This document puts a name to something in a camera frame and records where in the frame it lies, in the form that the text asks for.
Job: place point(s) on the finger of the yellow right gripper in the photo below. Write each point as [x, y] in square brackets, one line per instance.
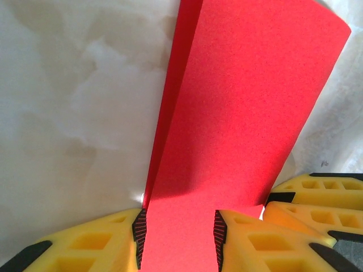
[326, 195]
[312, 219]

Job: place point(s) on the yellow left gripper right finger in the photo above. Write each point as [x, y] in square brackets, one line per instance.
[269, 249]

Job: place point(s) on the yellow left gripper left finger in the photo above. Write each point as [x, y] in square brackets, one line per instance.
[85, 249]

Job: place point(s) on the red cloth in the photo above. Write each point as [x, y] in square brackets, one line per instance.
[232, 113]

